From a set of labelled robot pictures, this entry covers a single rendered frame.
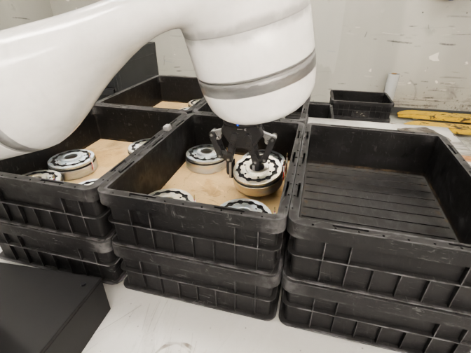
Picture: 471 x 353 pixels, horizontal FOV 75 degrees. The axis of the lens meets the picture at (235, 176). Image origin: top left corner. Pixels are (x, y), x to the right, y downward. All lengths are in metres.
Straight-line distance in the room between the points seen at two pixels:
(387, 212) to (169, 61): 3.86
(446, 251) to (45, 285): 0.59
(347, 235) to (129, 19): 0.34
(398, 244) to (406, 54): 3.64
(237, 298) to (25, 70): 0.45
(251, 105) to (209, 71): 0.04
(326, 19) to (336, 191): 3.27
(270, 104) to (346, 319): 0.40
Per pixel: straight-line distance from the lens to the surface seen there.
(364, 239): 0.43
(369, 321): 0.56
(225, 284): 0.55
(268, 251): 0.47
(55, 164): 0.81
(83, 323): 0.59
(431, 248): 0.45
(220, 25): 0.20
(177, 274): 0.57
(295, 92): 0.22
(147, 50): 2.59
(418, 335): 0.59
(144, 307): 0.63
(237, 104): 0.22
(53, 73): 0.24
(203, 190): 0.66
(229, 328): 0.58
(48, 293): 0.60
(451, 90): 4.24
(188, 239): 0.50
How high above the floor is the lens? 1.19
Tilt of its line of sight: 30 degrees down
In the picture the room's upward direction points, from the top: straight up
